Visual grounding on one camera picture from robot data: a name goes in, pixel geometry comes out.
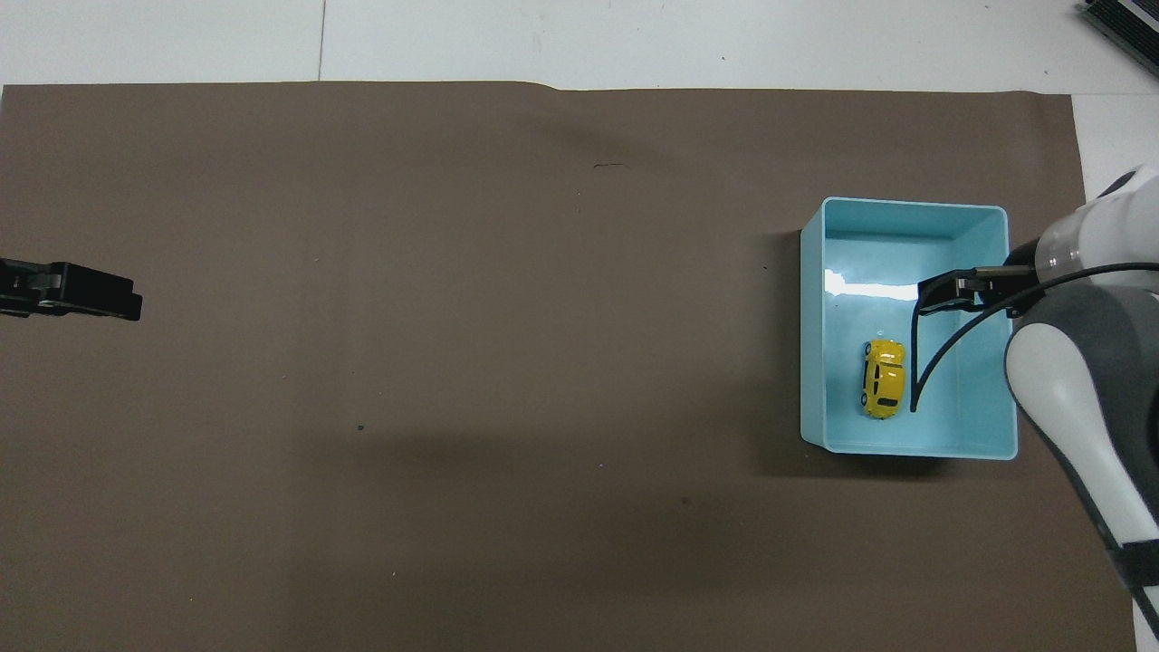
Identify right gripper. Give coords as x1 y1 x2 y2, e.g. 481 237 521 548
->
980 239 1042 316

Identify yellow toy beetle car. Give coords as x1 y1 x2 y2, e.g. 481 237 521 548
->
861 339 908 420

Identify light blue plastic bin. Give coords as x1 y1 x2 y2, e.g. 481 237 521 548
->
800 197 1020 461

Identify black stand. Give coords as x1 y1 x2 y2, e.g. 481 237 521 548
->
1078 0 1159 52

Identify black cable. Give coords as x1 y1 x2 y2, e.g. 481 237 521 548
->
908 263 1159 415

